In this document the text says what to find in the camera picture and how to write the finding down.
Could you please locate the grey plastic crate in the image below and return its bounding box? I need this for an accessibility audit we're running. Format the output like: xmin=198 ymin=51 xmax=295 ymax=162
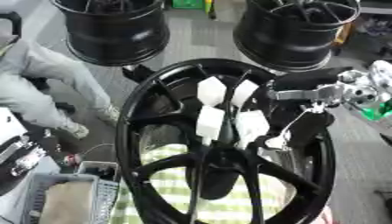
xmin=19 ymin=160 xmax=123 ymax=224

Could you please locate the tan cloth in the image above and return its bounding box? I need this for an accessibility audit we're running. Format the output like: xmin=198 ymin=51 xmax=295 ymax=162
xmin=38 ymin=181 xmax=95 ymax=224

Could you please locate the person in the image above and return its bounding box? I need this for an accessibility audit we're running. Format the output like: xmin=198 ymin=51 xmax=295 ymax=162
xmin=0 ymin=34 xmax=123 ymax=140

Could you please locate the white pin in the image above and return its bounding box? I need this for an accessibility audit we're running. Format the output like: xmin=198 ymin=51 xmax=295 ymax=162
xmin=194 ymin=105 xmax=227 ymax=147
xmin=229 ymin=79 xmax=261 ymax=109
xmin=233 ymin=109 xmax=271 ymax=151
xmin=196 ymin=75 xmax=228 ymax=108

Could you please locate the yellow tag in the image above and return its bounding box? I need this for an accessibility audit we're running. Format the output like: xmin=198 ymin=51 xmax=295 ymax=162
xmin=332 ymin=22 xmax=357 ymax=46

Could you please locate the green box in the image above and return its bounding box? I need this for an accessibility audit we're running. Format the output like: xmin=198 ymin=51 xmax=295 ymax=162
xmin=171 ymin=0 xmax=206 ymax=10

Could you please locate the white cable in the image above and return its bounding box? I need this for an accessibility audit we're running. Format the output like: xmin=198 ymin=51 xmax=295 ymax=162
xmin=80 ymin=142 xmax=116 ymax=156

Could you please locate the black spoked wheel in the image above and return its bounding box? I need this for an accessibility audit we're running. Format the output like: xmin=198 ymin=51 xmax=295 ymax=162
xmin=113 ymin=58 xmax=339 ymax=224

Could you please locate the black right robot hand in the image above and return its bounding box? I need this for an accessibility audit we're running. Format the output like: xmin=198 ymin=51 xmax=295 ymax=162
xmin=255 ymin=66 xmax=355 ymax=156

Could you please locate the black wheel rim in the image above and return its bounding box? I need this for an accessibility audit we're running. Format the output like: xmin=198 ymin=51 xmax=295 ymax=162
xmin=233 ymin=0 xmax=363 ymax=74
xmin=49 ymin=0 xmax=172 ymax=67

